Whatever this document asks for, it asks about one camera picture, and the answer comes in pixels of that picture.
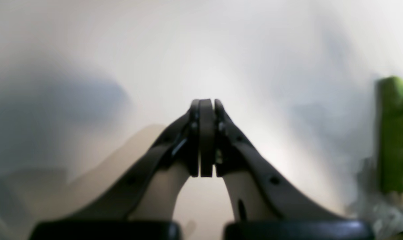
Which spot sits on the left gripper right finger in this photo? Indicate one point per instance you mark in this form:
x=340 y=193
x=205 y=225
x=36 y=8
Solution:
x=266 y=206

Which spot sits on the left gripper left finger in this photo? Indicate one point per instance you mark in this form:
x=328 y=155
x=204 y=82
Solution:
x=140 y=204

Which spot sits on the green t-shirt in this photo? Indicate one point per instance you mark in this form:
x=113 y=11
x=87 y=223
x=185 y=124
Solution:
x=391 y=134

